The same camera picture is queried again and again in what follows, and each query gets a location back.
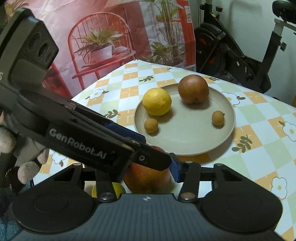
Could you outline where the beige round plate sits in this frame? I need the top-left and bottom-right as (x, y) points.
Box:
(134, 84), (235, 156)

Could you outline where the black exercise bike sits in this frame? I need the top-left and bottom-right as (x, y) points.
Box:
(194, 1), (295, 93)

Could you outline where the teal fluffy blanket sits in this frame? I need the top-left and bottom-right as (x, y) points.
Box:
(1, 187), (20, 240)

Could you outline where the gloved left hand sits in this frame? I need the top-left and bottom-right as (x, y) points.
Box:
(1, 111), (49, 187)

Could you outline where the yellow lemon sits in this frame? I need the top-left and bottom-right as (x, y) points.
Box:
(142, 88), (171, 116)

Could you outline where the brownish red apple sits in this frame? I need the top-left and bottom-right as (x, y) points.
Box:
(178, 74), (209, 104)

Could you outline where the small brown longan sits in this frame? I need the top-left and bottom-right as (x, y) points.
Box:
(144, 118), (159, 133)
(212, 110), (225, 126)

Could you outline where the red printed backdrop cloth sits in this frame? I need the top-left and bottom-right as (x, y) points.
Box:
(4, 1), (196, 97)

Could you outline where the green apple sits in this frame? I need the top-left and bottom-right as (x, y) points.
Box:
(91, 182), (126, 199)

